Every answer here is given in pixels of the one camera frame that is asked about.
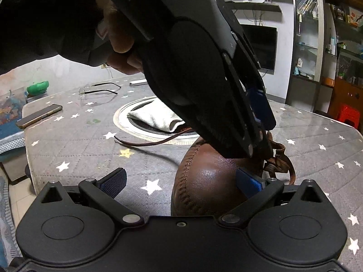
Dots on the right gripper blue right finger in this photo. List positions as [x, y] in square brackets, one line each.
[249, 184]

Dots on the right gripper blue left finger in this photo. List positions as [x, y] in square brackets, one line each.
[113, 183]

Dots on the brown leather shoe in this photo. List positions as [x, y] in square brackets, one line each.
[206, 183]

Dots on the brown shoelace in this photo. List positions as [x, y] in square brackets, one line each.
[155, 143]

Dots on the dark sleeved left forearm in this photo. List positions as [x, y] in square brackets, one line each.
[39, 29]

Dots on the person's left hand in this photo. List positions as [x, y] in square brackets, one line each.
[120, 36]

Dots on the white grey cloth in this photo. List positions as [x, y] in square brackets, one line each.
[157, 115]

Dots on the black flat television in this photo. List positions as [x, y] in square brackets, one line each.
[264, 44]

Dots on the gold smartphone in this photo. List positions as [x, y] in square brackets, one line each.
[37, 116]

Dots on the eyeglasses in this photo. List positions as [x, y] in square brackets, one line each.
[102, 87]

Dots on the red plastic stool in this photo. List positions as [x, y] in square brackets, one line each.
[348, 115]

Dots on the green bowl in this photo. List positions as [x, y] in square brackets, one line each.
[38, 88]

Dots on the glass door display cabinet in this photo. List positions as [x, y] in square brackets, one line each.
[314, 58]

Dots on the brown wooden cabinet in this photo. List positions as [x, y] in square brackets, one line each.
[347, 19]

